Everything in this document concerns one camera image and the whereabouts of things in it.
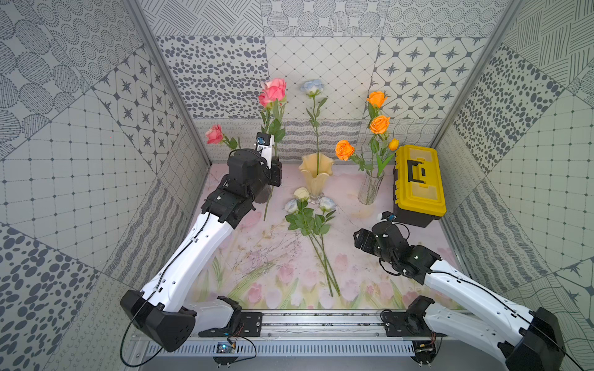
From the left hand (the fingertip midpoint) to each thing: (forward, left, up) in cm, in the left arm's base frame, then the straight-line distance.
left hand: (273, 152), depth 68 cm
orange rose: (+8, -23, -6) cm, 25 cm away
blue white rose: (+1, -7, -39) cm, 40 cm away
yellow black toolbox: (+4, -54, -25) cm, 59 cm away
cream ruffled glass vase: (+9, -13, -26) cm, 31 cm away
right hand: (-13, -30, -29) cm, 44 cm away
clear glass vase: (+12, -37, -31) cm, 50 cm away
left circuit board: (-45, +15, -43) cm, 64 cm away
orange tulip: (+15, -42, -10) cm, 46 cm away
